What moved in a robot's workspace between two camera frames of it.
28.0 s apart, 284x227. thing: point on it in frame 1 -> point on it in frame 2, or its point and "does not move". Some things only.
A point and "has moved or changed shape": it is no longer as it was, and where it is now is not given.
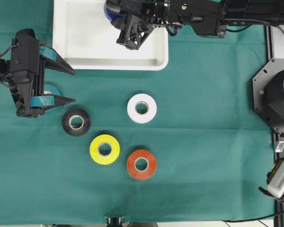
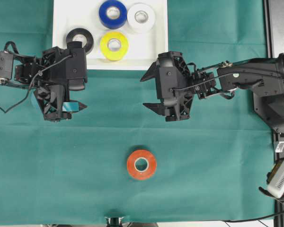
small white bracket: (280, 146) does not move
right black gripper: (135, 31) -> (175, 85)
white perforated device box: (282, 176) does not move
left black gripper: (26, 52) -> (51, 90)
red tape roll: (143, 174) does not move
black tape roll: (85, 125) -> (90, 41)
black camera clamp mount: (114, 221) does not move
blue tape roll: (111, 10) has moved or changed shape
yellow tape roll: (94, 147) -> (114, 55)
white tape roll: (148, 115) has moved or changed shape
